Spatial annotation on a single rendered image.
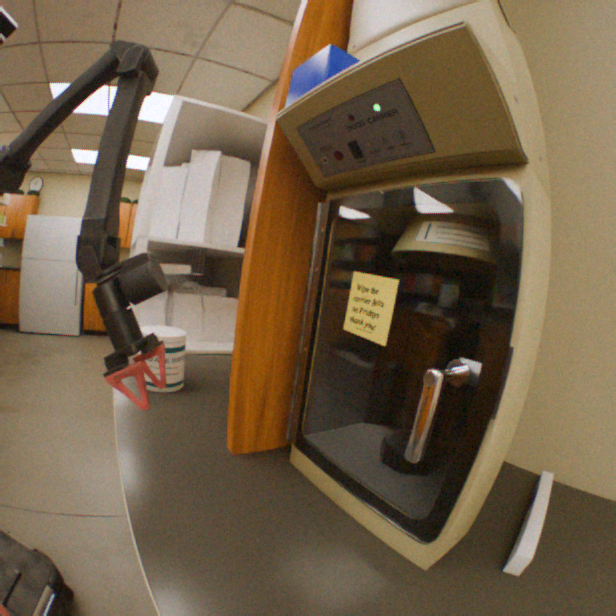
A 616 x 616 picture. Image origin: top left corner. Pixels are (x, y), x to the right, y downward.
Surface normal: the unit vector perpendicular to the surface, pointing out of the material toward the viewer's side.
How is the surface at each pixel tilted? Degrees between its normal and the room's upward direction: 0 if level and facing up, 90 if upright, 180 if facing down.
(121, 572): 0
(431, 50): 135
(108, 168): 90
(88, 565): 0
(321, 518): 0
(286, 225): 90
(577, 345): 90
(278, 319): 90
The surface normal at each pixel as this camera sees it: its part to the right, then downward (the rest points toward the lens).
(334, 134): -0.68, 0.65
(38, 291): 0.56, 0.15
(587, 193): -0.81, -0.06
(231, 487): 0.14, -0.99
